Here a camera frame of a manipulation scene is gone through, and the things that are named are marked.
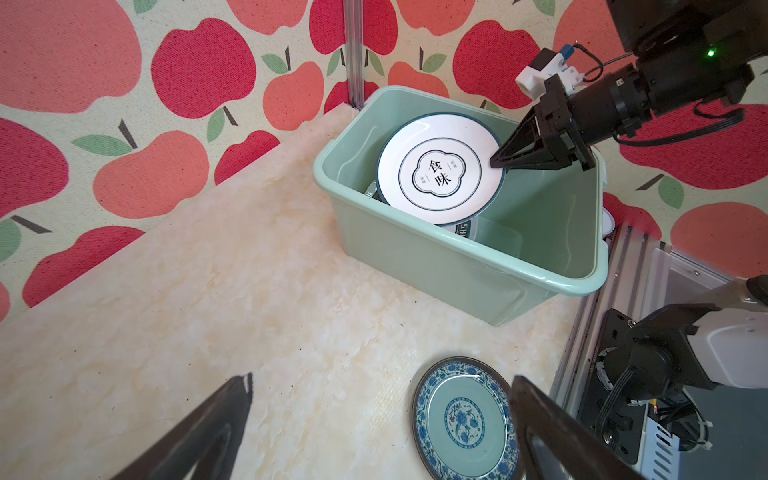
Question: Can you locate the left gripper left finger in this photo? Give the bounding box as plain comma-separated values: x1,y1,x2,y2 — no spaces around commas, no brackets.
115,373,253,479

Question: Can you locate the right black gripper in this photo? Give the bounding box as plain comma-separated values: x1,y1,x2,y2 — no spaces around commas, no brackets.
490,77,597,171

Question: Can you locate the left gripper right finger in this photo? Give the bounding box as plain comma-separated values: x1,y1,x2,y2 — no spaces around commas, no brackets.
509,375,630,479

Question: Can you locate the teal blue patterned plate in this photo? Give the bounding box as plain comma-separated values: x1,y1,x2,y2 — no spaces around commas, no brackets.
411,356,524,479

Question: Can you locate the mint green plastic bin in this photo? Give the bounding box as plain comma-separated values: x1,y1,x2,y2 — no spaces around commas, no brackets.
313,86,609,326

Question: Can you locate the white plate black line pattern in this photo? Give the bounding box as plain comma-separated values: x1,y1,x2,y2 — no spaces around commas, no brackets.
376,113,504,227

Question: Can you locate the large green rim lettered plate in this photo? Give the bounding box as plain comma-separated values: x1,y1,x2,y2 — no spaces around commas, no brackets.
364,181,478,241

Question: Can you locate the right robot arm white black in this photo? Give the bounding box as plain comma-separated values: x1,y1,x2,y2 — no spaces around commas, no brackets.
457,1,767,277

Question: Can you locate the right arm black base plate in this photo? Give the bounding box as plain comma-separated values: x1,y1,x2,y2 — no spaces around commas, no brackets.
578,309,672,466

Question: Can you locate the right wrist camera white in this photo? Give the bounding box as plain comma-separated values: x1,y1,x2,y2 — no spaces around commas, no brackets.
516,44,585,100

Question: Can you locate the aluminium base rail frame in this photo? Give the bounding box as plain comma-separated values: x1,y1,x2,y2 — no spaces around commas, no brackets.
548,221,768,480

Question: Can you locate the right aluminium frame post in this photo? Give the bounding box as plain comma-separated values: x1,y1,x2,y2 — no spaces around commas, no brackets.
343,0,365,110

